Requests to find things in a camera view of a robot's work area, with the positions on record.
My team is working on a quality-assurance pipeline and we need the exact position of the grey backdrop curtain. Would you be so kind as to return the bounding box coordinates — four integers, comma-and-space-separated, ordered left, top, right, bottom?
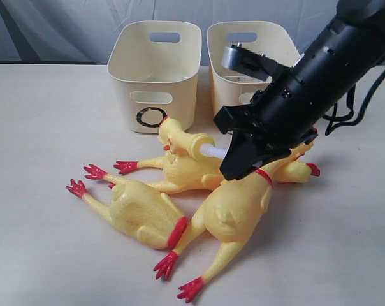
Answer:
0, 0, 337, 64

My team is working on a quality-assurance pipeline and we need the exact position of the large yellow rubber chicken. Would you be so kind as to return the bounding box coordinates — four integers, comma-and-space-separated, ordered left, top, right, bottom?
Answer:
154, 142, 320, 303

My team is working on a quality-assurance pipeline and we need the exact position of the yellow rubber chicken with head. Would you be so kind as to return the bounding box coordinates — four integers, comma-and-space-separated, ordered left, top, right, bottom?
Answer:
113, 151, 321, 194

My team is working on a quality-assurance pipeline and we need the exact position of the headless yellow rubber chicken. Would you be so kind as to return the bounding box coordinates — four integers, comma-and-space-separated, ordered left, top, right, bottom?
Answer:
66, 164, 189, 250

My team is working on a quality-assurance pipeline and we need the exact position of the cream bin marked O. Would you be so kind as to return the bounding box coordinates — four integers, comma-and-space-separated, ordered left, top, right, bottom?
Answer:
107, 20, 202, 133

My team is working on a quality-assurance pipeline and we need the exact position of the detached yellow chicken head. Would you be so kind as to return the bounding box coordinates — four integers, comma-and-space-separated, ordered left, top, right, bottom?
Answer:
159, 117, 228, 161

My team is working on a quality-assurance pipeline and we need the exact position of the cream bin marked X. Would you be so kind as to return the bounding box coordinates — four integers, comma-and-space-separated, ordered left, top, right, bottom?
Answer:
207, 21, 300, 114

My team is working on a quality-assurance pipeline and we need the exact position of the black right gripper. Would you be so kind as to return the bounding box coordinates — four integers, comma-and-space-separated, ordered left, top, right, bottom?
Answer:
213, 66, 358, 180

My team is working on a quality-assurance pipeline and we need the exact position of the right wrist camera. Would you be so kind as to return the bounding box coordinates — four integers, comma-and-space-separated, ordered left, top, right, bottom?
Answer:
221, 43, 290, 82

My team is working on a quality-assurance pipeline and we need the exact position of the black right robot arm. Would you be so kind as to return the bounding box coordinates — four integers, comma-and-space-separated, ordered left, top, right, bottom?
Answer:
214, 1, 385, 180

